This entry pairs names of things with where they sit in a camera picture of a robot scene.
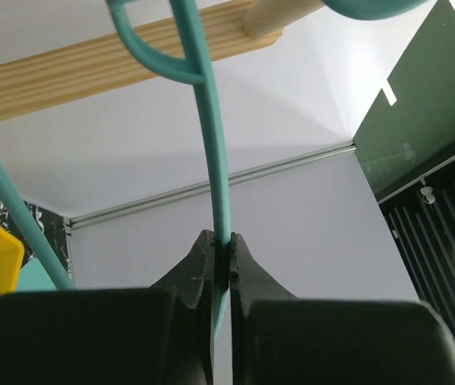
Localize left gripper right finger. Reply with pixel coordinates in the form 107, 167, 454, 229
230, 234, 455, 384

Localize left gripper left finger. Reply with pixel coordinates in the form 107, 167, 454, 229
0, 230, 215, 384

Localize teal plastic hanger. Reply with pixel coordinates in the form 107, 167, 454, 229
0, 1, 427, 338

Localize teal cutting board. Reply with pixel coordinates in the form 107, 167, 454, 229
16, 257, 56, 292

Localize wooden clothes rack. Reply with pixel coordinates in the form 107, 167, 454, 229
0, 1, 323, 121

